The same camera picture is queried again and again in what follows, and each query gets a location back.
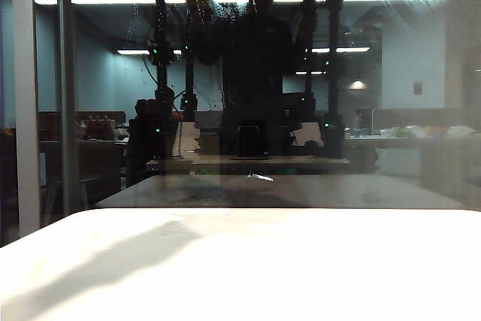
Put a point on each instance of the grey metal window post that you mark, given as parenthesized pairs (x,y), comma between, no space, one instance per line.
(67,110)

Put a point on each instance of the large glass window pane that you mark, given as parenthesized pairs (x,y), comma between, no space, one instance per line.
(413,148)

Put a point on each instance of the white window frame pillar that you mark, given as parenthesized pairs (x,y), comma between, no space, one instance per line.
(25,110)

